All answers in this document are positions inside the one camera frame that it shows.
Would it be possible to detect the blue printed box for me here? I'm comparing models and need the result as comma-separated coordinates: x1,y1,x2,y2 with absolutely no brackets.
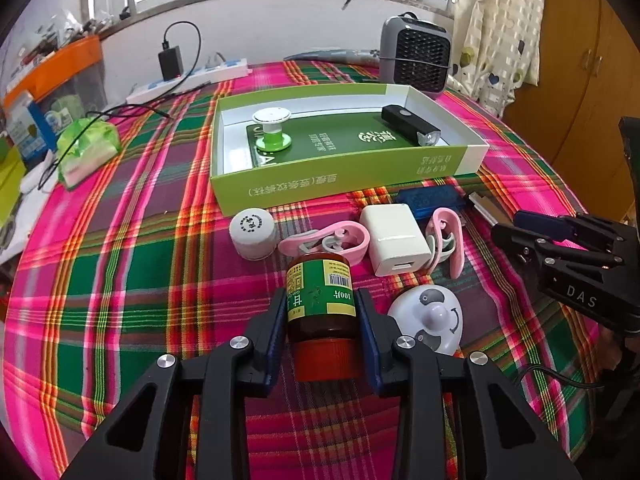
2,92,58,163

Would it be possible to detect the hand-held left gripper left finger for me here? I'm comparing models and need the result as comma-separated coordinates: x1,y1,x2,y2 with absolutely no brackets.
60,287,288,480

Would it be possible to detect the grey desk heater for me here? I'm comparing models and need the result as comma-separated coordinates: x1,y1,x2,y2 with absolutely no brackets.
378,12,452,100

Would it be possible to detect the thin black cable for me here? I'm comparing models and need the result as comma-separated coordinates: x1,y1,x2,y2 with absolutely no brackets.
512,365,608,391

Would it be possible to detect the green tissue pack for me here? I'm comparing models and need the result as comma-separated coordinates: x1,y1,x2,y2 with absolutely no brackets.
56,117,122,191

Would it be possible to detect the grey floral folded umbrella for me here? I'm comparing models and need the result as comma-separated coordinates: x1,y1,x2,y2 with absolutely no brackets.
284,47,383,66

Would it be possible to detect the black flashlight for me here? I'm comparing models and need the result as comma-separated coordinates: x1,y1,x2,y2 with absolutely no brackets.
381,105,442,148

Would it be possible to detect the patterned cream curtain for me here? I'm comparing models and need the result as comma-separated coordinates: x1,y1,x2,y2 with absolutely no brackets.
450,0,548,121

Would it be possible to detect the silver metal lighter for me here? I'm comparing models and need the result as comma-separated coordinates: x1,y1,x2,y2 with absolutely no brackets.
467,192,516,226

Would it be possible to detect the white panda night light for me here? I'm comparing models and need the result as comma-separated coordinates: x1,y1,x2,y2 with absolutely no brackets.
387,285,463,356

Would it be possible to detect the white USB charger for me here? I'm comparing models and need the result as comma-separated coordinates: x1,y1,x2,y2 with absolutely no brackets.
360,204,432,277

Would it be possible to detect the green cardboard box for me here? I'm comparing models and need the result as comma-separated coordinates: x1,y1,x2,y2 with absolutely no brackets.
209,83,490,215

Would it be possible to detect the pink and grey clip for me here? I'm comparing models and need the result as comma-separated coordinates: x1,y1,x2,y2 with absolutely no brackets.
425,210,466,280
278,220,371,266

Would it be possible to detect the brown medicine bottle red cap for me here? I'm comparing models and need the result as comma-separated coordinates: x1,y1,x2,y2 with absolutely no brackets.
286,254,360,382

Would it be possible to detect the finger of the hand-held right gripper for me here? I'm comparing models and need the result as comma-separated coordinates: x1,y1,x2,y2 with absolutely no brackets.
514,210,632,245
491,223,623,268

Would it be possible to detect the small white jar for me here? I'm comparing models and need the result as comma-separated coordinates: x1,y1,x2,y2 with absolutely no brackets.
229,208,278,261

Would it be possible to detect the white power strip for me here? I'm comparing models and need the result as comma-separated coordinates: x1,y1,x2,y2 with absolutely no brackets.
125,57,249,106

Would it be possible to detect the black power adapter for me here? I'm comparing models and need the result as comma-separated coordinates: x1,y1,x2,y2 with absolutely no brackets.
158,46,184,82

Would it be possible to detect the wooden wardrobe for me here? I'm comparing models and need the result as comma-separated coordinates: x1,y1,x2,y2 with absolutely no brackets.
502,0,640,221

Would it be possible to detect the orange storage bin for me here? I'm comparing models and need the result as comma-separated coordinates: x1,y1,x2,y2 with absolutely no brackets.
2,35,108,126

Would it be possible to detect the pink green plaid tablecloth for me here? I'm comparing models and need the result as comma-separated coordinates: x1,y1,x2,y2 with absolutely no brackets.
0,60,608,480

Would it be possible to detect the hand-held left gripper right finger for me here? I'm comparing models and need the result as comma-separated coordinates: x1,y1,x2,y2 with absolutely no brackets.
355,287,583,480

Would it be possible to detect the blue USB adapter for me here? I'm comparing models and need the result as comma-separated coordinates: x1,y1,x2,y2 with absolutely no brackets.
395,186,466,223

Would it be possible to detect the black charging cable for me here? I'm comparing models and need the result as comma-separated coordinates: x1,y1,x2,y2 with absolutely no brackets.
37,21,213,192

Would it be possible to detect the yellow-green container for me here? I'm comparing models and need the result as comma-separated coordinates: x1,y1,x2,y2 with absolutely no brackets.
0,152,26,226

